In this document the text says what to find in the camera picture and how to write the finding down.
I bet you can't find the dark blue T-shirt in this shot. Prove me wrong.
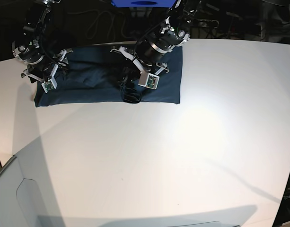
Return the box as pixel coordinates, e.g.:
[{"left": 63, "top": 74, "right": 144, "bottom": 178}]
[{"left": 34, "top": 45, "right": 183, "bottom": 107}]

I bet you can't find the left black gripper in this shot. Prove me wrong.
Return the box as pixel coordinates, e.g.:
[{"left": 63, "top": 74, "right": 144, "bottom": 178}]
[{"left": 110, "top": 35, "right": 170, "bottom": 93}]

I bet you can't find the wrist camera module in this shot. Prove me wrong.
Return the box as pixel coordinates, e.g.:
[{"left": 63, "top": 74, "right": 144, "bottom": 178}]
[
  {"left": 138, "top": 73, "right": 159, "bottom": 90},
  {"left": 41, "top": 78, "right": 57, "bottom": 93}
]

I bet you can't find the grey coiled cable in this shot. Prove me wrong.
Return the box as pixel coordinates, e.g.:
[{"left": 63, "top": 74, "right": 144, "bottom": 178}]
[{"left": 85, "top": 9, "right": 136, "bottom": 40}]

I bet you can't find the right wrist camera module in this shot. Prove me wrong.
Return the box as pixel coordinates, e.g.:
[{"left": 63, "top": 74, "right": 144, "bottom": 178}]
[{"left": 41, "top": 78, "right": 57, "bottom": 93}]

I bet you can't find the black power strip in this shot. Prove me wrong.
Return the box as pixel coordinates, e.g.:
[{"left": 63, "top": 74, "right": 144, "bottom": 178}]
[{"left": 193, "top": 19, "right": 219, "bottom": 28}]

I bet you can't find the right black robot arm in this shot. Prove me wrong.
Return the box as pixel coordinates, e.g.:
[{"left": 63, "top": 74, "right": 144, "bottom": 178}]
[{"left": 11, "top": 0, "right": 68, "bottom": 83}]

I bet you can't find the blue plastic box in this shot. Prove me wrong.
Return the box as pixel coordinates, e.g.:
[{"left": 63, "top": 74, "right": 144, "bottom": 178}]
[{"left": 111, "top": 0, "right": 176, "bottom": 8}]

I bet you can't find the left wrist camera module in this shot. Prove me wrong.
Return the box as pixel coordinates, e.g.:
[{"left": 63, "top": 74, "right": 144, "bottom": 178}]
[{"left": 138, "top": 73, "right": 159, "bottom": 90}]

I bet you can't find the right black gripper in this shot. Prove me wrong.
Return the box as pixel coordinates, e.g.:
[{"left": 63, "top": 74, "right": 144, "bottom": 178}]
[{"left": 20, "top": 48, "right": 73, "bottom": 83}]

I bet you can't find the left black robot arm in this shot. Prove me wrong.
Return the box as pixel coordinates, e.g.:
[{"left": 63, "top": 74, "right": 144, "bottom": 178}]
[{"left": 111, "top": 0, "right": 202, "bottom": 90}]

